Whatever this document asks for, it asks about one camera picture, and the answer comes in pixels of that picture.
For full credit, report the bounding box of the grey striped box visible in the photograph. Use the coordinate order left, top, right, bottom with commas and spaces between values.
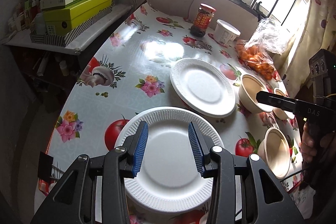
30, 5, 114, 46

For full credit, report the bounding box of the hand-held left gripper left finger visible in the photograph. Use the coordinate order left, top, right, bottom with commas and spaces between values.
30, 120, 150, 224

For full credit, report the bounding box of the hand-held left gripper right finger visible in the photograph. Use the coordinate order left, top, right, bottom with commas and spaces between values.
188, 121, 305, 224

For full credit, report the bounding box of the cream patterned curtain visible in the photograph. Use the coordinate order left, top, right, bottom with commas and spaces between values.
276, 0, 336, 88

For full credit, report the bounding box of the chili sauce glass jar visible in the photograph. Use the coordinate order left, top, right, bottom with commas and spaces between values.
189, 3, 217, 38

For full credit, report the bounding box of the beige paper bowl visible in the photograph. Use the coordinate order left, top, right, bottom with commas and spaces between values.
272, 88, 296, 120
238, 73, 275, 113
258, 127, 292, 179

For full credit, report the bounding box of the plastic bag of oranges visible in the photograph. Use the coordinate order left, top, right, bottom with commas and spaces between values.
235, 18, 288, 81

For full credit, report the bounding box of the white ribbed paper plate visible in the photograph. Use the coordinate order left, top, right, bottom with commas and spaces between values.
114, 106, 225, 214
170, 58, 237, 117

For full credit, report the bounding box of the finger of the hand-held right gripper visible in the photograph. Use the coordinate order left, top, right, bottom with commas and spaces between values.
256, 91, 298, 112

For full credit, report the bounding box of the black square object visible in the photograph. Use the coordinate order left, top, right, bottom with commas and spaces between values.
38, 152, 54, 183

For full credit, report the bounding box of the white plastic tub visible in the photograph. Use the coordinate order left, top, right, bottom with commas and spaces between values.
215, 19, 241, 46

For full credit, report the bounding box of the white side shelf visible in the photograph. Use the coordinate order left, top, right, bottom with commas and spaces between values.
2, 2, 132, 57

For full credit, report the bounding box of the large green box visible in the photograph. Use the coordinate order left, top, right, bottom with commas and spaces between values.
43, 0, 114, 30

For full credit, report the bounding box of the cluster of small bottles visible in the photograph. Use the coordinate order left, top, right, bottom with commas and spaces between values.
7, 0, 41, 33

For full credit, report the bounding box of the person's right hand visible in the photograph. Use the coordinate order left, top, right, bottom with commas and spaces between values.
300, 122, 320, 165

